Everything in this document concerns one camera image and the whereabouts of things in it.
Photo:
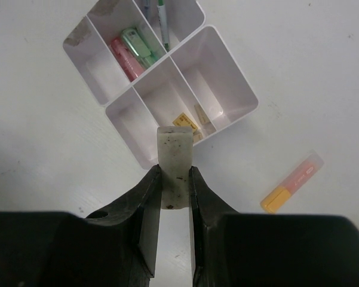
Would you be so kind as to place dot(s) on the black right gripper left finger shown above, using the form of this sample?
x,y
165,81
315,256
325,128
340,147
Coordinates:
x,y
115,245

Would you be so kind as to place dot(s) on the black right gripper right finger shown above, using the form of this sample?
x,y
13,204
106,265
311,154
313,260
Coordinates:
x,y
245,249

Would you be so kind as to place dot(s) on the green gel pen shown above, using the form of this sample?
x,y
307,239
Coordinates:
x,y
162,15

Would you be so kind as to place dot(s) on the grey eraser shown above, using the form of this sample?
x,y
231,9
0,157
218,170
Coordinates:
x,y
175,147

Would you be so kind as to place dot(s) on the blue gel pen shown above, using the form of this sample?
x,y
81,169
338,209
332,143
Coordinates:
x,y
146,5

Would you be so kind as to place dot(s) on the orange pink highlighter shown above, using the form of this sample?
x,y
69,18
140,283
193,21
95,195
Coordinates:
x,y
292,183

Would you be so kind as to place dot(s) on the yellow label sticker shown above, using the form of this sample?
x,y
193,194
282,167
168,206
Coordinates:
x,y
183,121

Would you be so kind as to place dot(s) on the white divided organizer box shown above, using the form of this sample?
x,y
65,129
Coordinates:
x,y
198,76

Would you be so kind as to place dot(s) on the green translucent correction tape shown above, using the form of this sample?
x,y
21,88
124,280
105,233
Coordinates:
x,y
138,47

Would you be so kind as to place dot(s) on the pink translucent correction tape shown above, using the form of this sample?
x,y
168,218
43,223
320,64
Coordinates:
x,y
132,68

